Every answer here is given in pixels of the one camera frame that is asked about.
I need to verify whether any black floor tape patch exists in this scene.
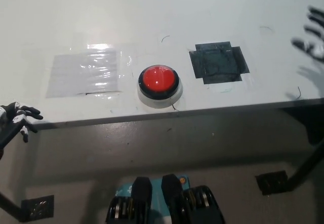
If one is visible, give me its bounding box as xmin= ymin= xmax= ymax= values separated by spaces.
xmin=21 ymin=195 xmax=55 ymax=221
xmin=255 ymin=170 xmax=290 ymax=196

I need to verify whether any black tape square patch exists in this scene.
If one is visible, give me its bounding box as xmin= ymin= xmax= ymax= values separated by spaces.
xmin=188 ymin=41 xmax=250 ymax=85

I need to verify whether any clear taped plastic sheet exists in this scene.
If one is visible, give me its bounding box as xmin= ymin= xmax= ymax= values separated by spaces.
xmin=45 ymin=49 xmax=132 ymax=100

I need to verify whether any red dome push button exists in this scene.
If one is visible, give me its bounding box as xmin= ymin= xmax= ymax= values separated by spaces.
xmin=136 ymin=64 xmax=183 ymax=109

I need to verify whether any black table leg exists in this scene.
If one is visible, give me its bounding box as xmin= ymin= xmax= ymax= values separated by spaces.
xmin=0 ymin=190 xmax=29 ymax=222
xmin=288 ymin=137 xmax=324 ymax=192

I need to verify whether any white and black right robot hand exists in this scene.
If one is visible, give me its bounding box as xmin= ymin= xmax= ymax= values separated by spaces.
xmin=291 ymin=5 xmax=324 ymax=63

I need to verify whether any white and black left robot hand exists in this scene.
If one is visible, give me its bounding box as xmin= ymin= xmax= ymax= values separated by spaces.
xmin=0 ymin=102 xmax=44 ymax=149

